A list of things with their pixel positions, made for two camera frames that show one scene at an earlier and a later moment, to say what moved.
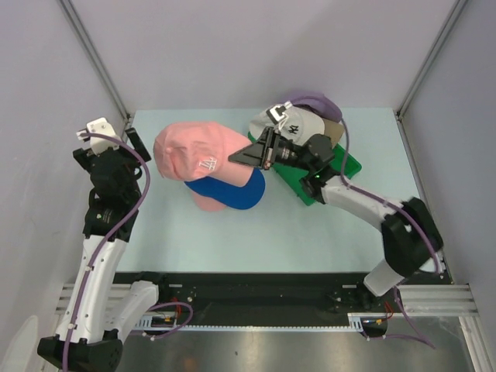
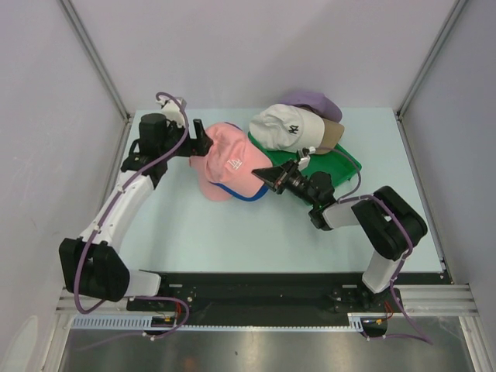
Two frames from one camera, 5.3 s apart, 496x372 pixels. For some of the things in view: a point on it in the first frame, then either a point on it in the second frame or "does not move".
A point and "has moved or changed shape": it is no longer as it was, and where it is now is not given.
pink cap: (208, 204) to (210, 190)
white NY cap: (294, 129) does not move
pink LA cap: (192, 150) has moved or changed shape
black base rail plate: (270, 299) does not move
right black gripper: (262, 154) to (277, 177)
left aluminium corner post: (69, 12) does not move
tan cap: (334, 130) does not move
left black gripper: (136, 143) to (202, 142)
